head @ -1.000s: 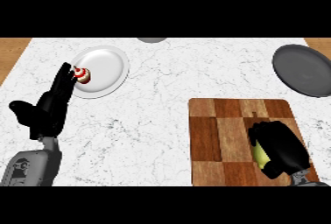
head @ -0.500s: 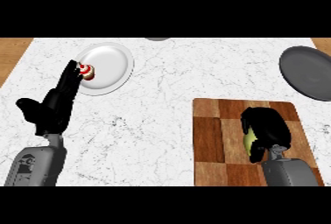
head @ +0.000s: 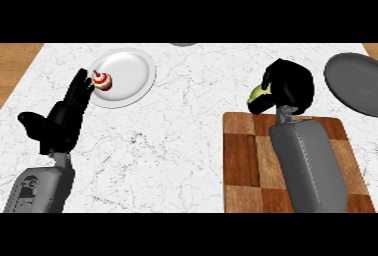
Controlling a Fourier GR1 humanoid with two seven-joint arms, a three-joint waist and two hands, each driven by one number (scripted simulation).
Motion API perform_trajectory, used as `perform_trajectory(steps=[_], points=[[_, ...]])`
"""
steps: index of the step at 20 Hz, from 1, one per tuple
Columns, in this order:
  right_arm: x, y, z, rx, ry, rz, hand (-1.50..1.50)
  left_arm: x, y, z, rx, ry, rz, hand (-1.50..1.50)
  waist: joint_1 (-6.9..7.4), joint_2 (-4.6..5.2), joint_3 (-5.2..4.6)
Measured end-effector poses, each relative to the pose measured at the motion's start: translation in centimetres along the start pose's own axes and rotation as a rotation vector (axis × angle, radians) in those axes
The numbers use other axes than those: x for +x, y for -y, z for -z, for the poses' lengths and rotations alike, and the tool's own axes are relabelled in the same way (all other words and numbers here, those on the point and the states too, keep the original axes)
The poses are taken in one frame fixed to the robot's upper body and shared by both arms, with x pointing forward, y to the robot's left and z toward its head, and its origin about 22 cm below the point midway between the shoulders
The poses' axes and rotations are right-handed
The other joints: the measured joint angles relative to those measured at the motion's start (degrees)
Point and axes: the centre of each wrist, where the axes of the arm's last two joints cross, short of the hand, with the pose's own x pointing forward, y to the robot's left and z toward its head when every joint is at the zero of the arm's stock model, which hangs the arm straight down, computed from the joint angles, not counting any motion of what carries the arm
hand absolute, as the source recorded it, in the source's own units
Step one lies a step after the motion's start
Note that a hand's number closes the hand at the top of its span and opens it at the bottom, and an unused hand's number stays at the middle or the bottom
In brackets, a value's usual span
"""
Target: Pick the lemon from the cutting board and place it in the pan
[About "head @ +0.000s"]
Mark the red and white cupcake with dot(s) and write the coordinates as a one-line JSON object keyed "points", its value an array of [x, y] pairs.
{"points": [[102, 81]]}

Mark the grey round object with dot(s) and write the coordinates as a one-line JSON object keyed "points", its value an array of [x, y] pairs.
{"points": [[183, 44]]}

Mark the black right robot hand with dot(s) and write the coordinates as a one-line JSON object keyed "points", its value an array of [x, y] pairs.
{"points": [[290, 85]]}

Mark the dark grey pan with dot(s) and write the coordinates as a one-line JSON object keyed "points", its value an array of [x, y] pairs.
{"points": [[355, 83]]}

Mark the white plate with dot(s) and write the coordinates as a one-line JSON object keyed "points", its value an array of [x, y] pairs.
{"points": [[126, 76]]}

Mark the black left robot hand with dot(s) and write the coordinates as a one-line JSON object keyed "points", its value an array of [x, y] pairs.
{"points": [[61, 121]]}

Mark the yellow lemon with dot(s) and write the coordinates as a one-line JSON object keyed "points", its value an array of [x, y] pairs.
{"points": [[259, 94]]}

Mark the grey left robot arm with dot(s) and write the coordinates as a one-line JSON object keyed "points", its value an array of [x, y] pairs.
{"points": [[42, 186]]}

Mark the wooden checkered cutting board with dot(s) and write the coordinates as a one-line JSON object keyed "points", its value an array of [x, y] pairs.
{"points": [[245, 160]]}

